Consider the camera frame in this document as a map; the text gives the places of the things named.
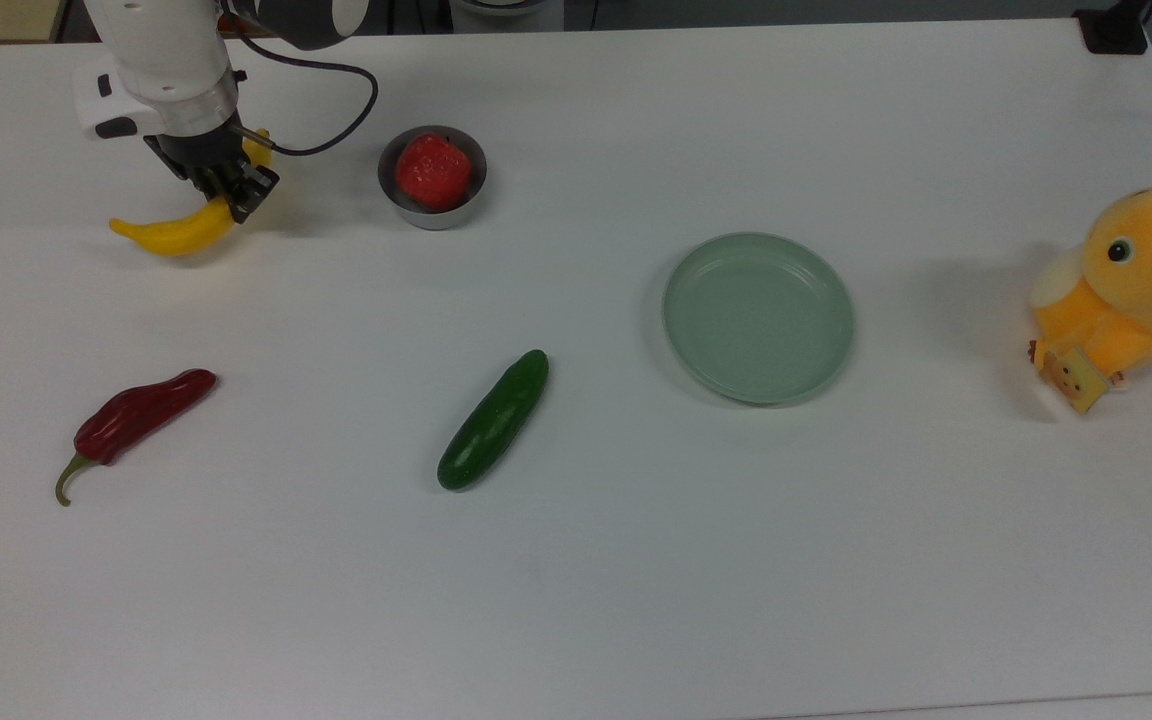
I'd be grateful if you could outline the pale green plastic plate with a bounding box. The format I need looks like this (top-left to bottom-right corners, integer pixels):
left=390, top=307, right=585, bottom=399
left=662, top=232, right=856, bottom=407

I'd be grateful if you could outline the orange plush duck toy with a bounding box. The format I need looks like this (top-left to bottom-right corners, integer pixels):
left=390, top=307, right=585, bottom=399
left=1027, top=184, right=1152, bottom=389

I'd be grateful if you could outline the green cucumber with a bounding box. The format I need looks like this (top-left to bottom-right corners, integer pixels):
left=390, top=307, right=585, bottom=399
left=436, top=348, right=550, bottom=493

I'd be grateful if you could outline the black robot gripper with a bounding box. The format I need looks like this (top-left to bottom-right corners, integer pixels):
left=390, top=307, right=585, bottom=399
left=143, top=126, right=281, bottom=224

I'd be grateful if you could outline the yellow banana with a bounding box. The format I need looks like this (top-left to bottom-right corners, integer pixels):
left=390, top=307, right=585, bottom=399
left=108, top=130, right=274, bottom=258

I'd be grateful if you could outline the small metal bowl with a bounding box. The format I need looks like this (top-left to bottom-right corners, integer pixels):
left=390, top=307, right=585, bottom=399
left=377, top=125, right=489, bottom=232

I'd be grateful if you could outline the black table clamp mount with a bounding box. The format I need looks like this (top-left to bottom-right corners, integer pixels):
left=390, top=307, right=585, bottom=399
left=1073, top=0, right=1152, bottom=56

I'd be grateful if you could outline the dark red chili pepper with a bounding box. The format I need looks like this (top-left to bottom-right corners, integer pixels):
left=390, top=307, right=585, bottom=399
left=55, top=368, right=218, bottom=508

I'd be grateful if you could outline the red toy strawberry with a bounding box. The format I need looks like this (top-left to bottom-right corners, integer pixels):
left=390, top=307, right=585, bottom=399
left=394, top=132, right=474, bottom=213

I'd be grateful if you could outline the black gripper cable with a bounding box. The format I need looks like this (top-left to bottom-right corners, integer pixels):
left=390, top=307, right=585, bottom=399
left=224, top=14, right=380, bottom=158

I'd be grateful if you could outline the yellow plush toy tag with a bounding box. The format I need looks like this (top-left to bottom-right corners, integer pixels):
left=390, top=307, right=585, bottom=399
left=1042, top=347, right=1111, bottom=416

